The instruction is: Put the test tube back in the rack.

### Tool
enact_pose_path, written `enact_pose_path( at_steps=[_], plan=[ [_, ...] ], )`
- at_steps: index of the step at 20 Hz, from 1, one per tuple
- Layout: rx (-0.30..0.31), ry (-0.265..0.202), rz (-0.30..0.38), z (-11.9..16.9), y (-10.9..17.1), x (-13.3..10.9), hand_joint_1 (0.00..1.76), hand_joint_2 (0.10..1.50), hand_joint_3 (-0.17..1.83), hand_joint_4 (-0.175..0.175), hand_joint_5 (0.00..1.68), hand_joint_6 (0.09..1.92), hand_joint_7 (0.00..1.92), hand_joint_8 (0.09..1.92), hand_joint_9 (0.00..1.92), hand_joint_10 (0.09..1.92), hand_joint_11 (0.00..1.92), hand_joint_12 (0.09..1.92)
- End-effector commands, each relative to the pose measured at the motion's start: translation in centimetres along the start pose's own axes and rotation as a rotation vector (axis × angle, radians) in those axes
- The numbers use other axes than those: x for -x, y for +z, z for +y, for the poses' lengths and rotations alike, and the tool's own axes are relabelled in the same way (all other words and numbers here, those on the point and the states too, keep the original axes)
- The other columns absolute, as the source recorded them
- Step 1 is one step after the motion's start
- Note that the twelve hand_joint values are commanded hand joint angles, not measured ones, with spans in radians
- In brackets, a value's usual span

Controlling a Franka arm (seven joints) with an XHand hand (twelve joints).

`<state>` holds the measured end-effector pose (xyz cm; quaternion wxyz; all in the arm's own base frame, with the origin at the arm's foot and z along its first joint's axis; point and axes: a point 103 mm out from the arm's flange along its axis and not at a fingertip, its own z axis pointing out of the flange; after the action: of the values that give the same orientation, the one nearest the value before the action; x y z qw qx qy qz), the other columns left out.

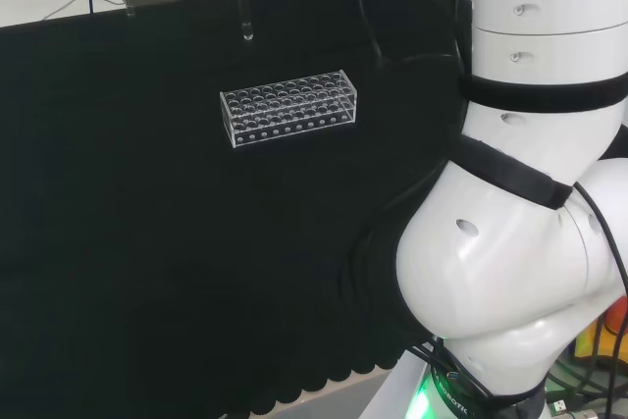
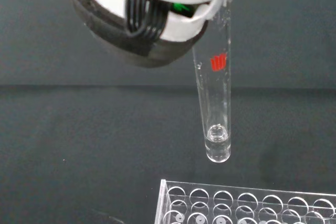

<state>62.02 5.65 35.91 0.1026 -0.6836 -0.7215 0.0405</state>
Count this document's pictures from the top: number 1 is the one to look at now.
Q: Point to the clear acrylic test tube rack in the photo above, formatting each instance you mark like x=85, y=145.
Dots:
x=289, y=105

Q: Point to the yellow stop button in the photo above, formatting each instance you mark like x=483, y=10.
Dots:
x=586, y=343

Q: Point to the black bench cloth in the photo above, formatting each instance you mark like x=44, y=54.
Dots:
x=147, y=193

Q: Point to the clear glass test tube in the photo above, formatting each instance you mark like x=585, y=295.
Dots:
x=246, y=21

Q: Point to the clear acrylic post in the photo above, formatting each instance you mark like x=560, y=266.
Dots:
x=130, y=12

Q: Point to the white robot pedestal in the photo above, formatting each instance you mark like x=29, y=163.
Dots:
x=392, y=389

